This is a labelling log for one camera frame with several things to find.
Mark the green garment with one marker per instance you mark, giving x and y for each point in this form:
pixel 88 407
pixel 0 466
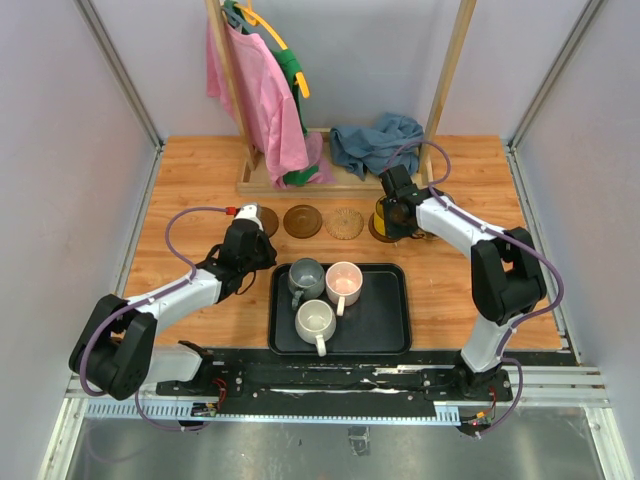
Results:
pixel 235 18

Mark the pink ceramic mug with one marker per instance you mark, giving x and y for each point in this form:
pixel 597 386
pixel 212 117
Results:
pixel 343 284

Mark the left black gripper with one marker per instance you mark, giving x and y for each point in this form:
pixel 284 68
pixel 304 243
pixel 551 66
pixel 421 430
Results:
pixel 270 252

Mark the yellow clothes hanger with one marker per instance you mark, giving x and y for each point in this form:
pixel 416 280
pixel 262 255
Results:
pixel 256 19

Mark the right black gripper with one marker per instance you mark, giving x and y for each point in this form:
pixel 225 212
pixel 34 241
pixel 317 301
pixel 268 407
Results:
pixel 390 230

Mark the blue crumpled cloth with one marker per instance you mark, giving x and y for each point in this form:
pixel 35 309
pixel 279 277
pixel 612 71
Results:
pixel 361 149

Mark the yellow glass mug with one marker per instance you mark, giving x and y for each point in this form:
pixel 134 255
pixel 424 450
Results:
pixel 380 215

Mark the wooden clothes rack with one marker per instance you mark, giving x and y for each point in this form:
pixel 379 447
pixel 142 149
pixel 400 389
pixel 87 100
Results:
pixel 253 176

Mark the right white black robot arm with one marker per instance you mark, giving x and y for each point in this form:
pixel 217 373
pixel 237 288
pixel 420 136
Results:
pixel 506 277

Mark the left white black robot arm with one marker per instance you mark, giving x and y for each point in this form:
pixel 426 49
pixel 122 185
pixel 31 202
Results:
pixel 114 352

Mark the pink shirt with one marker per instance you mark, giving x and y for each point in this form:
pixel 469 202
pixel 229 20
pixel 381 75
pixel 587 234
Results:
pixel 266 80

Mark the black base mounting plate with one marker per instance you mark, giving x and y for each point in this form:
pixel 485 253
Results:
pixel 243 377

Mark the woven rattan coaster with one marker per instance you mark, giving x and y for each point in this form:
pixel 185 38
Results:
pixel 344 223

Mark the white ceramic mug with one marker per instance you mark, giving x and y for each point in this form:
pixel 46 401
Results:
pixel 315 324

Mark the brown wooden coaster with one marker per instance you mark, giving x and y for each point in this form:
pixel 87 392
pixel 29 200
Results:
pixel 385 239
pixel 302 221

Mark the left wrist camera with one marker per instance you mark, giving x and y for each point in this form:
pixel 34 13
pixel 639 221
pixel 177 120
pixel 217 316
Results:
pixel 252 212

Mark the grey ceramic mug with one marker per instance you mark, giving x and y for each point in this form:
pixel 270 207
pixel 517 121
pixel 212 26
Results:
pixel 306 281

